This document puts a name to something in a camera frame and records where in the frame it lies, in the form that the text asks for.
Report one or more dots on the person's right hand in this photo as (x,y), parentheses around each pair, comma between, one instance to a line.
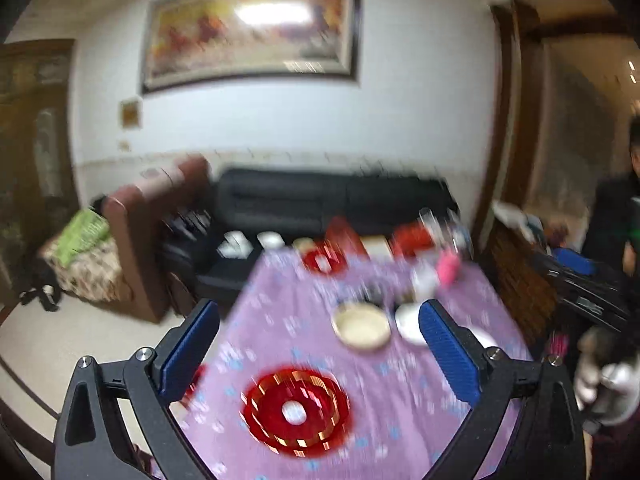
(597,385)

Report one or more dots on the red plastic bag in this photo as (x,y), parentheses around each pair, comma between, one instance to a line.
(414,239)
(341,234)

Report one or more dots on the brown sofa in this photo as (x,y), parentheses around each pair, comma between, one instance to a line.
(140,240)

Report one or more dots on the patterned brown blanket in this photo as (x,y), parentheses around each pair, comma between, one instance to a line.
(85,275)

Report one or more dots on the wooden side cabinet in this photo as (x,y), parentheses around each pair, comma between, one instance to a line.
(520,280)

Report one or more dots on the pink bottle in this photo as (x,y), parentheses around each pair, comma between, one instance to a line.
(447,268)

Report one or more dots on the black backpack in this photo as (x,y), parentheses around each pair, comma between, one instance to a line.
(42,290)

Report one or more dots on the framed horse painting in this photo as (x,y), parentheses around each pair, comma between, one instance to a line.
(250,25)

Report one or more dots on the clear glass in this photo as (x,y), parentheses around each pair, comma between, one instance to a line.
(460,237)
(430,225)

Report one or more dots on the red scalloped plate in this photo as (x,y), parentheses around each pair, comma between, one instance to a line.
(322,260)

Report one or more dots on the wooden door cabinet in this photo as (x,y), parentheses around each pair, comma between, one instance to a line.
(35,160)

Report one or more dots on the black leather sofa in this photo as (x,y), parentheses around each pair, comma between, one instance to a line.
(300,200)

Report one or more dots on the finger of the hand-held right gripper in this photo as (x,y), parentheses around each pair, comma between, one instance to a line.
(585,295)
(575,262)

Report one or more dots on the black hand-held device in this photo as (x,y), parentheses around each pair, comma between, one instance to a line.
(199,222)
(179,226)

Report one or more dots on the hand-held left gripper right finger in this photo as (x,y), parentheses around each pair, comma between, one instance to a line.
(450,355)

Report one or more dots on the white box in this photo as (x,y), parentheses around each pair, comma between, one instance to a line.
(376,246)

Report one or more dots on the purple floral tablecloth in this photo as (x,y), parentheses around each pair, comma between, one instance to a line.
(300,330)

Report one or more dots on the green blanket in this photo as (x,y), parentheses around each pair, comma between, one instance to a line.
(82,232)

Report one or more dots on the large red plate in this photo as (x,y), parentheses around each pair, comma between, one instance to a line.
(250,410)

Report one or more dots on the small red object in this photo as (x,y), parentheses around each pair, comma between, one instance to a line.
(196,385)

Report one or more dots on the white cup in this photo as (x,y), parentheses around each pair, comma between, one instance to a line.
(425,282)

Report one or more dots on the wall socket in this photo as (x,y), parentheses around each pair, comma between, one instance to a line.
(123,146)

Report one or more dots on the small white bowl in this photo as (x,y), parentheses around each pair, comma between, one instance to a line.
(271,240)

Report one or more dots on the cream bowl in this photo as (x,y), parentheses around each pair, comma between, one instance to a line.
(362,330)

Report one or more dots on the wooden door frame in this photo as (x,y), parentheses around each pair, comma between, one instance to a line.
(507,110)

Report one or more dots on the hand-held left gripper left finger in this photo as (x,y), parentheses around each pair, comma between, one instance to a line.
(190,350)

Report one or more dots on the small wall plaque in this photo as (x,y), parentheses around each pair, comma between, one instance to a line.
(130,113)

